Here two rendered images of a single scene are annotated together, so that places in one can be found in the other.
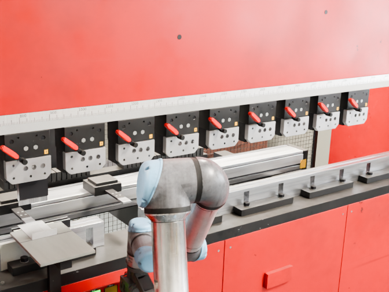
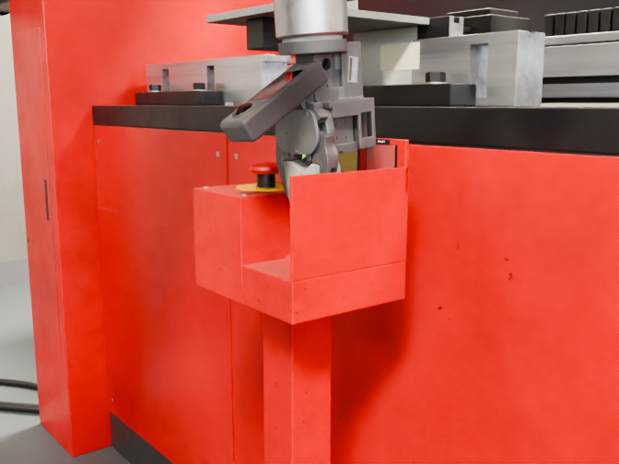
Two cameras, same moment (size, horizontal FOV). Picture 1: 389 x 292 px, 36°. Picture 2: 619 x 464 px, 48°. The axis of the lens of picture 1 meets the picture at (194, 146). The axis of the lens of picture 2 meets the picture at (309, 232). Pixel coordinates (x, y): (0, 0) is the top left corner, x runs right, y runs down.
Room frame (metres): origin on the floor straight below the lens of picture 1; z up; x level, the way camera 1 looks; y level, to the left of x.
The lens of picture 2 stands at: (1.71, -0.58, 0.88)
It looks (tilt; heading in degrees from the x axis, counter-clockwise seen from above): 10 degrees down; 87
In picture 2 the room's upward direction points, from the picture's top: straight up
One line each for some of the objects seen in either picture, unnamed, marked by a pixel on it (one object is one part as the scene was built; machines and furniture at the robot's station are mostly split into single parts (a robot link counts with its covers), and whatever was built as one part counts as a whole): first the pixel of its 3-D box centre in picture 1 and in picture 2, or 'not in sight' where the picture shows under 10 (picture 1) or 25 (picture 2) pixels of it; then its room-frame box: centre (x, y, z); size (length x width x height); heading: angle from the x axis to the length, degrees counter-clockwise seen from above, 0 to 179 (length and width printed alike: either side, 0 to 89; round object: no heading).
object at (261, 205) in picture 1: (264, 204); not in sight; (2.44, -0.31, 0.89); 0.30 x 0.05 x 0.03; 126
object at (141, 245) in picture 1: (151, 253); not in sight; (1.65, 0.12, 1.03); 0.11 x 0.11 x 0.08; 17
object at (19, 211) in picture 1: (17, 208); (455, 24); (2.01, 0.63, 1.01); 0.26 x 0.12 x 0.05; 36
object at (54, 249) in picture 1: (51, 242); (319, 20); (1.78, 0.45, 1.00); 0.26 x 0.18 x 0.01; 36
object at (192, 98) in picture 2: not in sight; (176, 98); (1.49, 0.99, 0.89); 0.30 x 0.05 x 0.03; 126
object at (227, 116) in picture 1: (217, 125); not in sight; (2.35, -0.09, 1.26); 0.15 x 0.09 x 0.17; 126
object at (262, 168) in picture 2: not in sight; (265, 177); (1.70, 0.25, 0.79); 0.04 x 0.04 x 0.04
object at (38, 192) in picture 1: (32, 189); not in sight; (1.90, 0.54, 1.13); 0.10 x 0.02 x 0.10; 126
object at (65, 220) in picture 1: (41, 227); (404, 32); (1.91, 0.52, 0.99); 0.20 x 0.03 x 0.03; 126
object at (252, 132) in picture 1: (255, 120); not in sight; (2.47, -0.25, 1.26); 0.15 x 0.09 x 0.17; 126
